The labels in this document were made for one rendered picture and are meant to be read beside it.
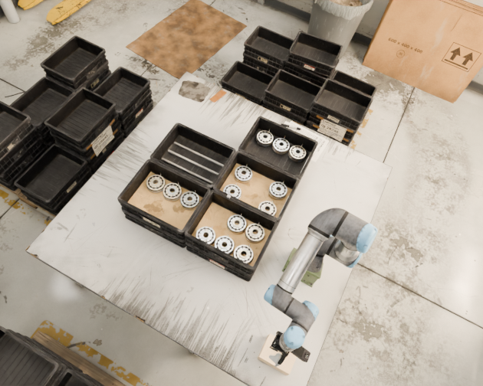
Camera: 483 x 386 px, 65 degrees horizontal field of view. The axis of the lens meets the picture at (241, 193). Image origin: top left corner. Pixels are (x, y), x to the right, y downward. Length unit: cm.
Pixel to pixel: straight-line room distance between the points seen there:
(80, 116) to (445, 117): 334
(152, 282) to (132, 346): 76
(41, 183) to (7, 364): 123
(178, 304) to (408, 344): 171
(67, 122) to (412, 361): 293
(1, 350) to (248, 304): 130
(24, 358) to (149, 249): 83
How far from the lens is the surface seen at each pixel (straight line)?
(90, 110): 304
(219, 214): 208
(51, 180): 303
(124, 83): 333
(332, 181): 247
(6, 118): 318
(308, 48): 358
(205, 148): 231
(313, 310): 159
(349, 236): 153
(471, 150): 419
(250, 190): 216
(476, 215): 378
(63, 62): 344
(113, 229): 224
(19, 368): 240
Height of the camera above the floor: 270
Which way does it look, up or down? 60 degrees down
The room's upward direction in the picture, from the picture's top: 11 degrees clockwise
